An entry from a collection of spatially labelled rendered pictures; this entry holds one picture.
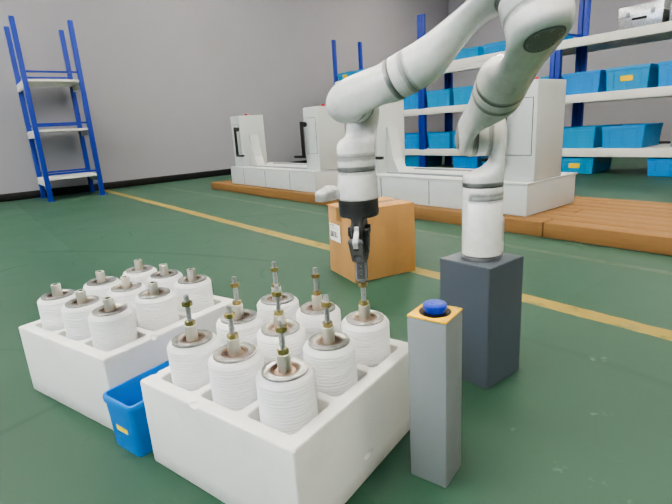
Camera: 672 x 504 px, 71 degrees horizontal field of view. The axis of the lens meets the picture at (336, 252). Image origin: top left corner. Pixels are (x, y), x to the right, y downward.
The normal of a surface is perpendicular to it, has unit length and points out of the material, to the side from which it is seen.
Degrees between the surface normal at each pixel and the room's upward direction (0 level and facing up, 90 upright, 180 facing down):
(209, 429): 90
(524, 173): 90
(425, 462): 90
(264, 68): 90
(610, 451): 0
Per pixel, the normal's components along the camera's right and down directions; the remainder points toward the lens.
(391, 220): 0.44, 0.21
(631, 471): -0.06, -0.96
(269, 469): -0.59, 0.24
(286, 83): 0.62, 0.16
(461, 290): -0.78, 0.21
